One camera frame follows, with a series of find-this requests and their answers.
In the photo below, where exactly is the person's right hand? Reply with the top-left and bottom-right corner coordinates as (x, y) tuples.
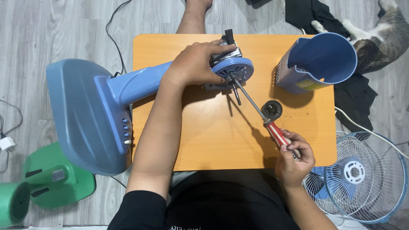
(270, 129), (316, 190)

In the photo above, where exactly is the blue motor rear cover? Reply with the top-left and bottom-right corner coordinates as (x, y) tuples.
(275, 32), (358, 95)

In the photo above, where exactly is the white cable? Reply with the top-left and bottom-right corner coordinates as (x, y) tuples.
(334, 106), (409, 160)

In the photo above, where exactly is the blue fan stand with motor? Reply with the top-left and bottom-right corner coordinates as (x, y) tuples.
(46, 29), (255, 177)

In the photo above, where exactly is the green plastic stool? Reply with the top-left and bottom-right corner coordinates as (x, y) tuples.
(0, 142), (96, 228)

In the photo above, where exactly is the person's bare leg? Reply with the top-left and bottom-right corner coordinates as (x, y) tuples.
(176, 0), (213, 35)

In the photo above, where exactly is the black cloth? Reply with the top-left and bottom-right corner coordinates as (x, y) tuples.
(284, 0), (379, 133)

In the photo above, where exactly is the black round fan nut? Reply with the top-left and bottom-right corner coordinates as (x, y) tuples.
(261, 100), (284, 122)

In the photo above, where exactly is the red white handled screwdriver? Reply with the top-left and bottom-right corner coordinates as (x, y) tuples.
(230, 75), (301, 160)

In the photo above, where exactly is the person's left hand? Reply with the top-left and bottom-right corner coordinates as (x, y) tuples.
(162, 40), (238, 89)

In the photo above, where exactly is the white power plug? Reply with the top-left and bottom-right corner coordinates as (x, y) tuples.
(0, 136), (17, 152)

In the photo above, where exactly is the grey white cat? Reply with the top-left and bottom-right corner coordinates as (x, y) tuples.
(311, 0), (409, 76)

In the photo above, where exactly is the person's black shirt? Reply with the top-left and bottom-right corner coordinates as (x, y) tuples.
(107, 169), (301, 230)

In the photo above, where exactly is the blue fan blade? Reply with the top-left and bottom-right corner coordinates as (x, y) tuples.
(302, 166), (355, 215)

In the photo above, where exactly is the black object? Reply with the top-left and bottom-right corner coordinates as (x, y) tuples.
(245, 0), (273, 9)

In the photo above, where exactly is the orange low table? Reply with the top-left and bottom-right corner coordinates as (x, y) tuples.
(132, 33), (338, 172)

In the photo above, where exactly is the white wire fan grille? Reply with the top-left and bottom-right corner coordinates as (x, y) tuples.
(324, 131), (408, 224)

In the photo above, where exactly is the black power cable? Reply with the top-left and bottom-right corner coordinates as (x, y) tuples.
(105, 0), (133, 78)

